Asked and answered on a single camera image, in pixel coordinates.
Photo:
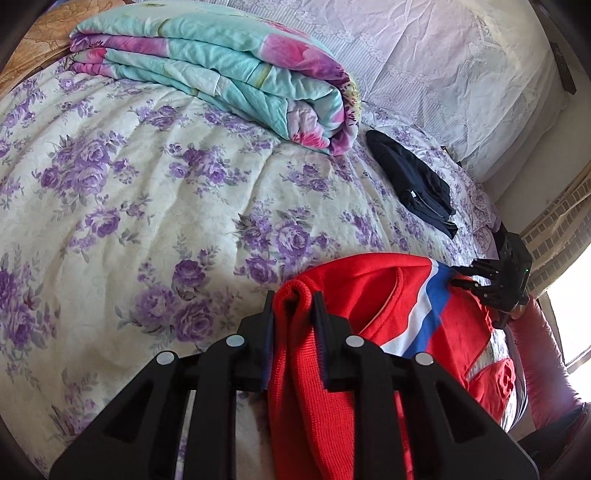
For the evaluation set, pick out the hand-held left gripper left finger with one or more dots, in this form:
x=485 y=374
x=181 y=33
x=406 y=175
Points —
x=258 y=341

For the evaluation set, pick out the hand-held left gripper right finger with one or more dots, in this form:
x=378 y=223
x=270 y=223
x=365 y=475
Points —
x=334 y=350

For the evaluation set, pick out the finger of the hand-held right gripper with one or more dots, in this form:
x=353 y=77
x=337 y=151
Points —
x=478 y=266
x=475 y=287

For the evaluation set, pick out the red sweater with stripes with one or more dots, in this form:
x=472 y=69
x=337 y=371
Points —
x=295 y=392

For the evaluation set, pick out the person's right forearm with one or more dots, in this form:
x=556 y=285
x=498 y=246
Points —
x=540 y=360

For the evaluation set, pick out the bright window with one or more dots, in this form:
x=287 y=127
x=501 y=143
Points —
x=572 y=314

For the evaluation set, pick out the folded black garment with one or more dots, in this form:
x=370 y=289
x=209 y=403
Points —
x=411 y=180

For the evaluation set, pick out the person's dark clothing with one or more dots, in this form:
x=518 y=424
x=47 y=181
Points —
x=549 y=443

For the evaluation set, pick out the purple floral bedspread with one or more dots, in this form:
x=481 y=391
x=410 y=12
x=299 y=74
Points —
x=138 y=184

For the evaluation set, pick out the white lace pillow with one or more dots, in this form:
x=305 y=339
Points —
x=438 y=69

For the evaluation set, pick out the folded floral quilt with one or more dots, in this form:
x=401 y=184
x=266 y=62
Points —
x=221 y=64

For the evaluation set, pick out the tan floral pillow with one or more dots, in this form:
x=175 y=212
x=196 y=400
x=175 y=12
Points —
x=41 y=32

